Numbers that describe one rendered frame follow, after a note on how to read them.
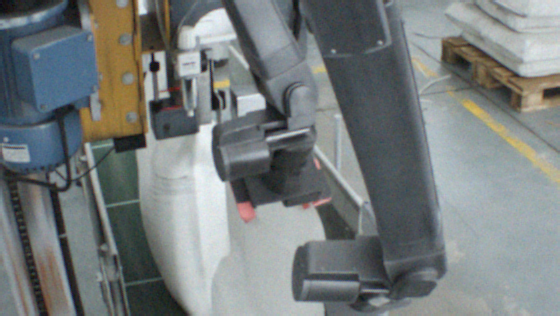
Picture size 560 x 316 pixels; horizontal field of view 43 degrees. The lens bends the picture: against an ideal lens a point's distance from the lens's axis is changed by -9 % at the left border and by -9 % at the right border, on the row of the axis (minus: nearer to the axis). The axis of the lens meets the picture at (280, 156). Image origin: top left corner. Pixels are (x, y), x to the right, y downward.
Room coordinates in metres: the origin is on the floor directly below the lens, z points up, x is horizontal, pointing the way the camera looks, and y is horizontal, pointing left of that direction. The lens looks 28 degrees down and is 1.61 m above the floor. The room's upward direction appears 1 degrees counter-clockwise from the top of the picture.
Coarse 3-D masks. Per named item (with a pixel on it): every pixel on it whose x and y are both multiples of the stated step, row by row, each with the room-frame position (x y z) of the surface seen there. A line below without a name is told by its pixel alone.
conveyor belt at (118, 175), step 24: (96, 144) 2.41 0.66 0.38; (96, 168) 2.23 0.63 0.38; (120, 168) 2.23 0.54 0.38; (120, 192) 2.07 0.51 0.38; (120, 216) 1.93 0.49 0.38; (120, 240) 1.80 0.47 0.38; (144, 240) 1.80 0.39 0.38; (120, 264) 1.68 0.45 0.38; (144, 264) 1.68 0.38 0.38; (144, 288) 1.57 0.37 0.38; (144, 312) 1.47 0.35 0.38; (168, 312) 1.47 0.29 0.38
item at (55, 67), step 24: (24, 48) 0.89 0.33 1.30; (48, 48) 0.88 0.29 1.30; (72, 48) 0.91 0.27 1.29; (24, 72) 0.89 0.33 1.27; (48, 72) 0.88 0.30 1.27; (72, 72) 0.91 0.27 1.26; (96, 72) 0.93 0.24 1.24; (24, 96) 0.90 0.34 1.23; (48, 96) 0.88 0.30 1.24; (72, 96) 0.90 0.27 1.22
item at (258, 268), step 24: (240, 216) 1.06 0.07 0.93; (264, 216) 1.05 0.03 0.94; (288, 216) 1.00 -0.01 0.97; (312, 216) 0.93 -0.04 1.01; (240, 240) 1.09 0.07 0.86; (264, 240) 0.88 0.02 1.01; (288, 240) 1.00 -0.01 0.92; (312, 240) 0.92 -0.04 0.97; (240, 264) 1.07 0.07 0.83; (264, 264) 0.88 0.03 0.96; (288, 264) 0.84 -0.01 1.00; (216, 288) 1.04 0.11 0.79; (240, 288) 1.00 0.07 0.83; (264, 288) 0.89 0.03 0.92; (288, 288) 0.84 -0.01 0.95; (216, 312) 1.02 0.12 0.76; (240, 312) 0.94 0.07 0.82; (264, 312) 0.89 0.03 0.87; (288, 312) 0.84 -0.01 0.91; (312, 312) 0.80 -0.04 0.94
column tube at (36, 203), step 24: (0, 168) 1.15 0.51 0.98; (0, 192) 1.14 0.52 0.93; (24, 192) 1.16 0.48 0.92; (48, 192) 1.18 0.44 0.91; (0, 216) 1.14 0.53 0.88; (24, 216) 1.16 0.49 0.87; (48, 216) 1.17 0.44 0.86; (0, 240) 1.14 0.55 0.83; (48, 240) 1.17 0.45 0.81; (24, 264) 1.15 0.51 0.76; (48, 264) 1.16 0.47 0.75; (24, 288) 1.14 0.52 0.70; (48, 288) 1.16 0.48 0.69; (24, 312) 1.14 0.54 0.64; (72, 312) 1.17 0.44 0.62
